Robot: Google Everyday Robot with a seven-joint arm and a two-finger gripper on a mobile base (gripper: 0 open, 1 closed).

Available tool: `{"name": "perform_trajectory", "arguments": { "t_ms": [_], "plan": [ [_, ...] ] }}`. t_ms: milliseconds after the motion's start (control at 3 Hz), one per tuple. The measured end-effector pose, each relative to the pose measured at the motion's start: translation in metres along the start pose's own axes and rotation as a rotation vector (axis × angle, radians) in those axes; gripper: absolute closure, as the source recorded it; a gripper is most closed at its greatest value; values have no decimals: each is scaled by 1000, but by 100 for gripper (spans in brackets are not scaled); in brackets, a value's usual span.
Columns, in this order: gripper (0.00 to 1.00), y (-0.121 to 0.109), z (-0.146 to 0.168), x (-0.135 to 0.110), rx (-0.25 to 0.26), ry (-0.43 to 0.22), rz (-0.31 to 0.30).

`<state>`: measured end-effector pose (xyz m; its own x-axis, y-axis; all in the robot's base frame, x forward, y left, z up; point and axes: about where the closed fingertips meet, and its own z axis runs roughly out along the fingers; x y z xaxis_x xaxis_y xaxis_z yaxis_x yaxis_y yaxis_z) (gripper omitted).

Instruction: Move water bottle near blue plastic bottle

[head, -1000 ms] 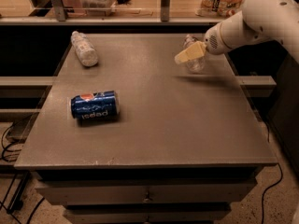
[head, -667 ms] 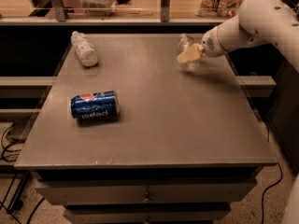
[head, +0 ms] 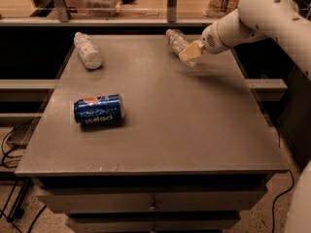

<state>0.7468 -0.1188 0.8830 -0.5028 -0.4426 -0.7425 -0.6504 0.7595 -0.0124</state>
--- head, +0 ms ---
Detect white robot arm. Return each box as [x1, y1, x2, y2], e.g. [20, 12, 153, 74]
[179, 0, 311, 76]

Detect black cables on left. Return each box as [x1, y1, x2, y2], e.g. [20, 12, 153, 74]
[0, 118, 48, 233]

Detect white labelled plastic bottle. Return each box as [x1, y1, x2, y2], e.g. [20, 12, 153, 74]
[74, 32, 102, 70]

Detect metal shelf rail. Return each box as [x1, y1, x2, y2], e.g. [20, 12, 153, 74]
[0, 0, 216, 26]

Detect clear plastic water bottle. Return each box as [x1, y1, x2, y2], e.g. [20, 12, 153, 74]
[166, 29, 189, 56]

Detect grey drawer cabinet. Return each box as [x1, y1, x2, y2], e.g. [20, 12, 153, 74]
[17, 35, 288, 233]

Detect black cable on right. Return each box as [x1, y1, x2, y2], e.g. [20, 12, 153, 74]
[270, 126, 295, 233]

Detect colourful snack bag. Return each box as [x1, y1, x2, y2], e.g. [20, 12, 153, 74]
[202, 0, 252, 18]

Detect blue Pepsi can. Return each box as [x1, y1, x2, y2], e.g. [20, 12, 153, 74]
[73, 94, 124, 124]

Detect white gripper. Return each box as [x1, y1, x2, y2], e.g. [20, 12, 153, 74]
[179, 24, 224, 62]

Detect clear plastic container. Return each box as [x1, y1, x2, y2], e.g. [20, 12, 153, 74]
[84, 0, 121, 17]

